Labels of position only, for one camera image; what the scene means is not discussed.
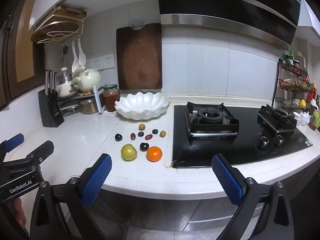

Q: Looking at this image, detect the white wall rack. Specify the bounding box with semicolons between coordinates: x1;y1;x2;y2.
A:
31;11;84;44

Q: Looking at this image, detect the white shelf rack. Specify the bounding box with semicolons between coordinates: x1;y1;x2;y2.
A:
57;81;108;117

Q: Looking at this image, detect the steel-lidded glass canister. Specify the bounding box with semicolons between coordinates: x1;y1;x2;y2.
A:
79;99;98;115

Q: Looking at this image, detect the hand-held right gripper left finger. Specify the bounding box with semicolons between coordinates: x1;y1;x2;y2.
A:
29;153;130;240

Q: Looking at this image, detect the steel pot with lid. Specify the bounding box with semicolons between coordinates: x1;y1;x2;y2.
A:
56;67;73;85

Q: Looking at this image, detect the dark wooden cutting board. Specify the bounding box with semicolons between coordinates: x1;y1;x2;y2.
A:
116;23;163;90

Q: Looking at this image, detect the light wooden board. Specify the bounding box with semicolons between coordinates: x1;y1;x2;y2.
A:
54;6;87;18

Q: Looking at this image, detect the cream ceramic teapot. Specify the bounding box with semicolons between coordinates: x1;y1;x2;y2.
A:
71;66;102;92

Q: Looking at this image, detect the steel tray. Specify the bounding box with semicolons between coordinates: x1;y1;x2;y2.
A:
59;102;82;117

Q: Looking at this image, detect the black range hood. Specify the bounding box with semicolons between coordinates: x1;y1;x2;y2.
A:
154;0;302;52

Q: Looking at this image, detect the person's left hand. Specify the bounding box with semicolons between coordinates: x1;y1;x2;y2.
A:
14;197;27;227

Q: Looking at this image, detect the green grape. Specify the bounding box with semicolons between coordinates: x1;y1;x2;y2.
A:
121;144;137;161

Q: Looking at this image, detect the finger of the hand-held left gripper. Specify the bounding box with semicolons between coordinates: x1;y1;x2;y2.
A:
0;133;25;160
0;140;55;187

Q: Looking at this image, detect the black wire spice rack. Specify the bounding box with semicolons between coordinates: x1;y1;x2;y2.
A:
272;58;317;115

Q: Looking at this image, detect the glass jar with green lid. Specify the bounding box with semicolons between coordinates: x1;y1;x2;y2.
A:
102;84;121;113

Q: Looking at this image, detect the white plastic jug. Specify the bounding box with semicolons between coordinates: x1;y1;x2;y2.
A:
294;51;307;68

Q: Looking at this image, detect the black knife block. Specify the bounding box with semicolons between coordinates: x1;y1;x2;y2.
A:
38;90;65;127

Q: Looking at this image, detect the white ceramic casserole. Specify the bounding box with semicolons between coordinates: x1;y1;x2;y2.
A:
57;80;82;98

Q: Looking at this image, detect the white rice paddle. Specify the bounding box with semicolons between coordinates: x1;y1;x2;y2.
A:
76;38;87;67
71;40;80;73

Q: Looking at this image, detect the green packet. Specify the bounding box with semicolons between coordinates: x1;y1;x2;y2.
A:
310;110;320;130

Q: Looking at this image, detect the black burner grate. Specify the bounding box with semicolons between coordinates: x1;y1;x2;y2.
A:
185;102;240;145
257;104;298;133

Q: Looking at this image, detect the black glass cooktop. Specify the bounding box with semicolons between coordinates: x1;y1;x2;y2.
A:
172;104;313;169

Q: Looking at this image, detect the grey base cabinet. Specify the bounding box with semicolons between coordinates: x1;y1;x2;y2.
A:
57;187;320;240

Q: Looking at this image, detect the orange mandarin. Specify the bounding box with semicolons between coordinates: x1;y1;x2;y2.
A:
146;146;163;162

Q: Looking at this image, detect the clear suction hook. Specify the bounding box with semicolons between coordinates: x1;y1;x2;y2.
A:
130;18;146;30

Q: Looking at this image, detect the brown wooden door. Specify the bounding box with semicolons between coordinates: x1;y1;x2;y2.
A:
0;0;47;112

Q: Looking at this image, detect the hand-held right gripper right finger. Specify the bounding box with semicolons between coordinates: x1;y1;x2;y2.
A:
211;154;295;240

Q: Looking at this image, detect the white scalloped ceramic bowl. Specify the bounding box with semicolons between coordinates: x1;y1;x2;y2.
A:
114;92;171;120

